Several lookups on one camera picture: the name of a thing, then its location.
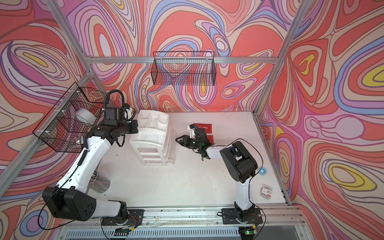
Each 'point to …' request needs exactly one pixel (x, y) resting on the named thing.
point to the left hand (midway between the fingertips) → (138, 124)
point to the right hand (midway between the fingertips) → (177, 143)
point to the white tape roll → (86, 116)
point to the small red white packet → (266, 191)
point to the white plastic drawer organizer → (150, 140)
